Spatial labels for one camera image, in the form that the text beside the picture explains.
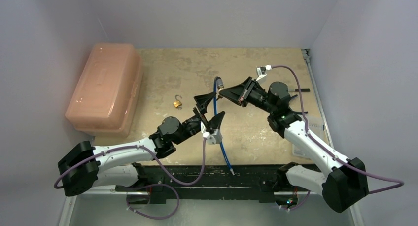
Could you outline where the aluminium frame rail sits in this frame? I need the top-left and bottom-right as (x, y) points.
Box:
(301, 49), (365, 226)

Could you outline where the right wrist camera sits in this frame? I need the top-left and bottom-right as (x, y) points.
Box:
(256, 65), (272, 84)

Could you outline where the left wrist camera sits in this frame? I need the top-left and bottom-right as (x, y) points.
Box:
(201, 122), (223, 145)

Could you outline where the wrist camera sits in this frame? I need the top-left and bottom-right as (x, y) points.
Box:
(256, 65), (272, 84)
(201, 122), (223, 145)

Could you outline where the pink plastic storage box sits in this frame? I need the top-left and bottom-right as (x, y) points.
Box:
(65, 43), (143, 137)

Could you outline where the brass padlock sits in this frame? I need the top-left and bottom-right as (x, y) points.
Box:
(173, 94), (182, 110)

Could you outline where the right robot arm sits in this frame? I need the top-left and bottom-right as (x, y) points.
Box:
(219, 77), (369, 213)

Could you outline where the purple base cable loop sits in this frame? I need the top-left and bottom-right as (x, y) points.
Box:
(126, 180), (182, 220)

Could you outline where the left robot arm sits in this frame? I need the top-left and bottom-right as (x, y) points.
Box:
(54, 92), (225, 196)

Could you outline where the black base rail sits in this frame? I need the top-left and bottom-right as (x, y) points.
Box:
(115, 164), (307, 204)

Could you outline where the small black handled hammer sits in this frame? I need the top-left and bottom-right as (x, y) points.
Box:
(288, 88), (311, 92)

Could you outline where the blue cable lock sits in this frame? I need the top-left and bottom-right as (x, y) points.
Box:
(213, 76), (235, 176)

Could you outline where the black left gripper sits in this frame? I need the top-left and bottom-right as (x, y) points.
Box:
(174, 92), (224, 145)

